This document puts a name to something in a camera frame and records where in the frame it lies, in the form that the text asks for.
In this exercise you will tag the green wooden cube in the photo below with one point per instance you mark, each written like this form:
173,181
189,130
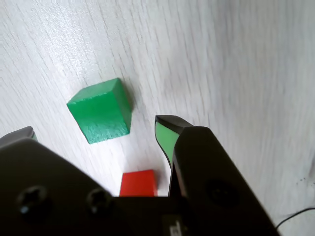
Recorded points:
103,110

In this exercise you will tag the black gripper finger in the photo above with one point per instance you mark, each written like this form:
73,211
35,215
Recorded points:
49,196
211,167

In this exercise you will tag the red wooden cube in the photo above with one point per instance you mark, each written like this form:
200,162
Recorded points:
137,183

